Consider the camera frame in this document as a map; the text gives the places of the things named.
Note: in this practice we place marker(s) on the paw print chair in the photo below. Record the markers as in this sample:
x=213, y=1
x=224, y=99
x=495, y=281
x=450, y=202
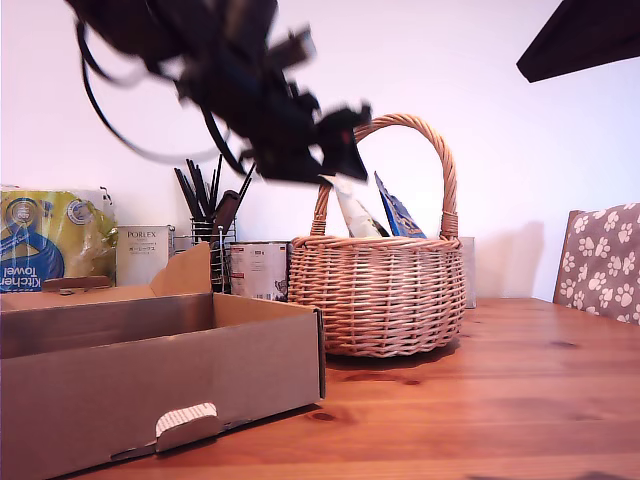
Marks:
x=600, y=260

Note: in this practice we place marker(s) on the blue Terry's orange egg bag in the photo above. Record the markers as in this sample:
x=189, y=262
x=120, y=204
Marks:
x=402, y=215

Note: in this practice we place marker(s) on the yellow blue kitchen towel pack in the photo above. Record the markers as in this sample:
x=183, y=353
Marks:
x=50, y=235

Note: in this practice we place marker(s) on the white pet food can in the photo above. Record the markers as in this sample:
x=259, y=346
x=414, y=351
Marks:
x=260, y=272

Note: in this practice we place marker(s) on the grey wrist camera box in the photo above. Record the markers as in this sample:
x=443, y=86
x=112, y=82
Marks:
x=295, y=45

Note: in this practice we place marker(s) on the white Galaxy egg bag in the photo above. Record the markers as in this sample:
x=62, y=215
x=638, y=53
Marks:
x=357, y=215

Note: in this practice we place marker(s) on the grey leaf pattern box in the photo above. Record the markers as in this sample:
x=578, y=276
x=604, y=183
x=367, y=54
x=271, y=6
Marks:
x=468, y=272

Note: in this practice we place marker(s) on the black chopstick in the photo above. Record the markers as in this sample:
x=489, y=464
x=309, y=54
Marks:
x=245, y=184
x=197, y=185
x=217, y=177
x=186, y=192

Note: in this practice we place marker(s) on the white Porlex box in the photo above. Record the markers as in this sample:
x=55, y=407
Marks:
x=142, y=255

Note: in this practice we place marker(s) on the brown cardboard box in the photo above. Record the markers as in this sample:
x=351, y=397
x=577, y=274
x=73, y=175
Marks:
x=150, y=380

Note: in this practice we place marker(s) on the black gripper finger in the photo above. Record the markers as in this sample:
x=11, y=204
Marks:
x=347, y=155

